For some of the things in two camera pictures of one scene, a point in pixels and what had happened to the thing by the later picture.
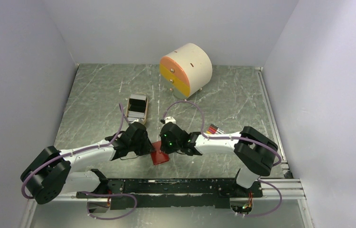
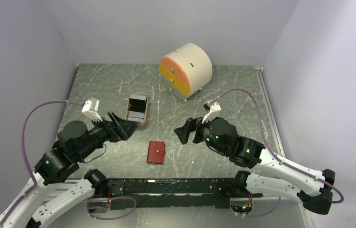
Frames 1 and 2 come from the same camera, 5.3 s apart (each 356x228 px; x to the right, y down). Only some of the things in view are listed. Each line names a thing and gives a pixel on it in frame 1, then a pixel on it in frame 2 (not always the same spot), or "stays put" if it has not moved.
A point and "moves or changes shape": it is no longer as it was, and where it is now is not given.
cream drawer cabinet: (186, 71) stays put
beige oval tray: (136, 107) stays put
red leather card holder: (158, 157) moves or changes shape
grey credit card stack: (137, 107) stays put
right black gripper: (164, 148) to (183, 132)
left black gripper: (148, 147) to (126, 127)
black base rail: (207, 193) stays put
